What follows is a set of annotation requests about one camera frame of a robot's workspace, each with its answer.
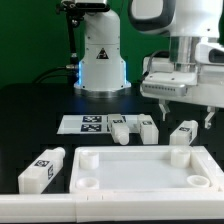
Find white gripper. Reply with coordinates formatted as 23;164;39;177
140;57;224;129

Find white desk top tray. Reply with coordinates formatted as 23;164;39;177
69;146;219;193

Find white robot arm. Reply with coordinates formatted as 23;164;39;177
74;0;224;117

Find white right fence bar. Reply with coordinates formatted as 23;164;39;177
191;146;224;192

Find white fence bar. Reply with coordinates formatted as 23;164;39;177
0;192;224;223
191;146;224;192

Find white marker sheet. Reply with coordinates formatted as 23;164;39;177
57;114;138;134

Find white front fence bar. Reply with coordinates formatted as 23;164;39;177
0;192;224;223

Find black cables behind base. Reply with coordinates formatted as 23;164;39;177
32;64;81;84

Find black camera on stand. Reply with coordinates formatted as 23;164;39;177
56;0;110;84

